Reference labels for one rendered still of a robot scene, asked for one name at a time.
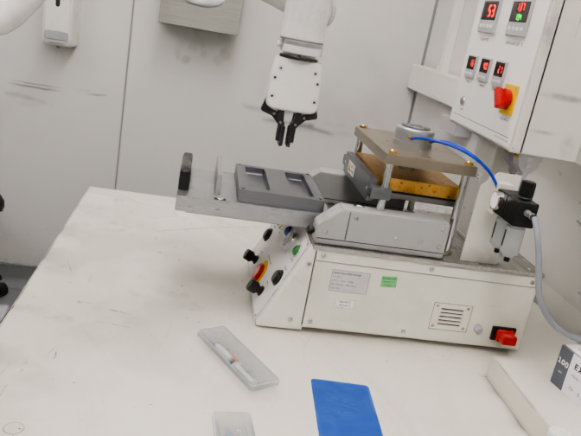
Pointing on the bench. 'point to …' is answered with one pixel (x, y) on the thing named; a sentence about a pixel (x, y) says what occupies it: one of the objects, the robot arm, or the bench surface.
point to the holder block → (277, 189)
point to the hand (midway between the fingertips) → (284, 135)
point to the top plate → (418, 150)
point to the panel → (283, 258)
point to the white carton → (569, 372)
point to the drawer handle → (185, 171)
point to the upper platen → (414, 182)
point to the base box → (402, 299)
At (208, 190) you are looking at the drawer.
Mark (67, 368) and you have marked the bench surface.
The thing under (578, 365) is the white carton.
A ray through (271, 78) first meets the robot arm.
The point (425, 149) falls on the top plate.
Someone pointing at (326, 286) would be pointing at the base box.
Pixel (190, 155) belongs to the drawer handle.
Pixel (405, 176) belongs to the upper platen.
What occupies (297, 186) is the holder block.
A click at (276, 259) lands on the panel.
